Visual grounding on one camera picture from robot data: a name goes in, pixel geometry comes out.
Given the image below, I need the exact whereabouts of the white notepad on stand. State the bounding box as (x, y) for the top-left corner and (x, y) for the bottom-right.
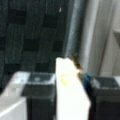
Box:
(56, 57), (91, 120)

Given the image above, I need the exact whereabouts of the orange-tipped gripper left finger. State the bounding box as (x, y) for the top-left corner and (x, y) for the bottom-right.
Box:
(0, 71), (55, 120)

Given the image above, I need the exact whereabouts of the orange-tipped gripper right finger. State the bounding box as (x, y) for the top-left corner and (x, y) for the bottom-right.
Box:
(88, 76), (120, 120)

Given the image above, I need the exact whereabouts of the black compartment tray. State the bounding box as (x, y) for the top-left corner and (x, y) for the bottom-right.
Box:
(0, 0), (87, 92)

